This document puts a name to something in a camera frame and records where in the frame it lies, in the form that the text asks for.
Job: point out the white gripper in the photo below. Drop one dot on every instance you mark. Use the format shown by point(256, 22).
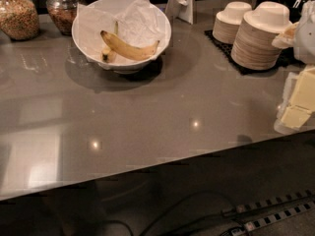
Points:
point(305, 38)

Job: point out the long yellow banana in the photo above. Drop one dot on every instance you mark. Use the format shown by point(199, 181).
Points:
point(126, 50)

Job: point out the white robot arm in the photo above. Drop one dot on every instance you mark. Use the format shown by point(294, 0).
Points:
point(299, 89)

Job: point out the white ceramic bowl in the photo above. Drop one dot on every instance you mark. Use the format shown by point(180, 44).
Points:
point(98, 7)

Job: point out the small banana piece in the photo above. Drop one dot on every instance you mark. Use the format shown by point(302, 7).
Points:
point(108, 55)

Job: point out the black rubber mat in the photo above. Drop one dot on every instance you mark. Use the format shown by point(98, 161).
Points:
point(286, 58)

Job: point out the left stack of paper bowls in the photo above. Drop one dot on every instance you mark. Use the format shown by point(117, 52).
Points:
point(228, 20)

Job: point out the upper power strip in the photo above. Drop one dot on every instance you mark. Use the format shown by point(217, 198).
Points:
point(268, 202)

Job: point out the power strip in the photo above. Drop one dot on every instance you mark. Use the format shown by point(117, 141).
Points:
point(268, 202)
point(269, 219)

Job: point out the lower power strip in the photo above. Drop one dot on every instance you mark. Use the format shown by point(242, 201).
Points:
point(269, 219)

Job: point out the white paper liner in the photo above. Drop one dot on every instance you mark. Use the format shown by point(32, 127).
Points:
point(139, 25)

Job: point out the glass jar of granola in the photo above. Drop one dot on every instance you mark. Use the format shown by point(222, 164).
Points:
point(63, 13)

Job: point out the glass jar of cereal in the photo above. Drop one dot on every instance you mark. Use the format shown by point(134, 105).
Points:
point(19, 19)

